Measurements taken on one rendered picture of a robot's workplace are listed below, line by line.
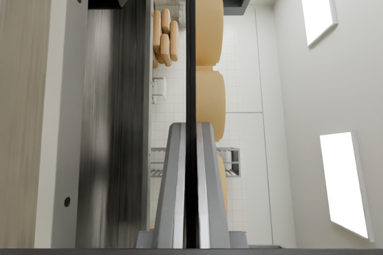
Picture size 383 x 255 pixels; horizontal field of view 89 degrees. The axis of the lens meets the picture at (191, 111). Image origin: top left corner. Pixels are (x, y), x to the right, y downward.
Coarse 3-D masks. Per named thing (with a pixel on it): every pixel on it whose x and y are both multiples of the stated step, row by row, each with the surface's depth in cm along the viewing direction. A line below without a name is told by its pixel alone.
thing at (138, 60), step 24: (144, 0) 46; (144, 24) 45; (144, 48) 45; (144, 72) 44; (144, 96) 44; (144, 120) 43; (144, 144) 42; (120, 168) 42; (144, 168) 42; (120, 192) 42; (144, 192) 41; (120, 216) 41; (144, 216) 41; (120, 240) 41
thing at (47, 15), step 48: (0, 0) 15; (48, 0) 15; (0, 48) 15; (48, 48) 15; (0, 96) 14; (48, 96) 14; (0, 144) 14; (48, 144) 14; (0, 192) 14; (48, 192) 14; (0, 240) 13; (48, 240) 13
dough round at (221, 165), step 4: (220, 160) 13; (220, 164) 12; (220, 168) 12; (224, 168) 12; (220, 172) 12; (224, 172) 12; (224, 176) 12; (224, 180) 12; (224, 184) 11; (224, 188) 11; (224, 192) 11; (224, 196) 11; (224, 200) 11
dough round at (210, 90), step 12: (204, 72) 13; (216, 72) 13; (204, 84) 12; (216, 84) 12; (204, 96) 11; (216, 96) 11; (204, 108) 11; (216, 108) 11; (204, 120) 12; (216, 120) 12; (216, 132) 12
